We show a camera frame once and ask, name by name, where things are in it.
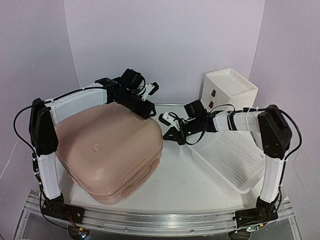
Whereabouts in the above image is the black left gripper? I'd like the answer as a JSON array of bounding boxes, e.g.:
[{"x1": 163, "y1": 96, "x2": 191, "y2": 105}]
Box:
[{"x1": 117, "y1": 90, "x2": 157, "y2": 121}]

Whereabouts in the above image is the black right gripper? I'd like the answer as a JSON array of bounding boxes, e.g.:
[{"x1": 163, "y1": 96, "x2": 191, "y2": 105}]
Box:
[{"x1": 163, "y1": 117, "x2": 200, "y2": 145}]

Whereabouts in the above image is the pink hard-shell suitcase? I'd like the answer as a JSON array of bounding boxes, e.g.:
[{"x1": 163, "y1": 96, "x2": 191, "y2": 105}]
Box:
[{"x1": 55, "y1": 103, "x2": 163, "y2": 204}]

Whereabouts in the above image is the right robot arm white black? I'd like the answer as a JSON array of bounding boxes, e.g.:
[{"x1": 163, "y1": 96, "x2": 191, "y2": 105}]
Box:
[{"x1": 158, "y1": 102, "x2": 293, "y2": 226}]

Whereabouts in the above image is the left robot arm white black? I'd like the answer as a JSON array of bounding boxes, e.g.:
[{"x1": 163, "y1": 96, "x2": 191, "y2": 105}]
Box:
[{"x1": 29, "y1": 76, "x2": 159, "y2": 223}]

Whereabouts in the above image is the white perforated plastic basket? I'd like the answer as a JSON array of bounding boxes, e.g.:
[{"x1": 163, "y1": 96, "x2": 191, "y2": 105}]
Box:
[{"x1": 187, "y1": 131, "x2": 266, "y2": 195}]

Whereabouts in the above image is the white three-drawer storage cabinet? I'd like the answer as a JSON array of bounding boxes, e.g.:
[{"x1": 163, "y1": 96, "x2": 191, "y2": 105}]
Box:
[{"x1": 200, "y1": 68, "x2": 258, "y2": 111}]

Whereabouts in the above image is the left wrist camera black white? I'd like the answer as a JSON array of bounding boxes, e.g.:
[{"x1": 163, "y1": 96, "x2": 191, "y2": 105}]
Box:
[{"x1": 119, "y1": 68, "x2": 160, "y2": 102}]

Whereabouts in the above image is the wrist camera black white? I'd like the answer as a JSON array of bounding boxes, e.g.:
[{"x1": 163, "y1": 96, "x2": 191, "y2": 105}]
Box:
[
  {"x1": 119, "y1": 68, "x2": 160, "y2": 102},
  {"x1": 154, "y1": 103, "x2": 189, "y2": 134}
]

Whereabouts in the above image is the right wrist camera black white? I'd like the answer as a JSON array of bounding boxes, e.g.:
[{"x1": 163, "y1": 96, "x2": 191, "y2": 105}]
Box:
[{"x1": 154, "y1": 103, "x2": 189, "y2": 134}]

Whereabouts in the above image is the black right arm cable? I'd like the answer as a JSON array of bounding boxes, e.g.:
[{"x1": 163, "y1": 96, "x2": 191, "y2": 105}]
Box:
[{"x1": 184, "y1": 103, "x2": 302, "y2": 161}]

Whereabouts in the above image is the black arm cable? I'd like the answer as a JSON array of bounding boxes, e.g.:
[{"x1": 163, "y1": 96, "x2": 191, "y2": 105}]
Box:
[
  {"x1": 184, "y1": 103, "x2": 302, "y2": 161},
  {"x1": 13, "y1": 103, "x2": 43, "y2": 156}
]

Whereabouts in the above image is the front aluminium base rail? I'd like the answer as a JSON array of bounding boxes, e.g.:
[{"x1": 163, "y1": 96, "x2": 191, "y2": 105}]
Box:
[{"x1": 14, "y1": 190, "x2": 299, "y2": 240}]

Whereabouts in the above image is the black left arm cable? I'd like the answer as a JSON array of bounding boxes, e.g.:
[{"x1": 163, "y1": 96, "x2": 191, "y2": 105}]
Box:
[{"x1": 13, "y1": 103, "x2": 43, "y2": 156}]

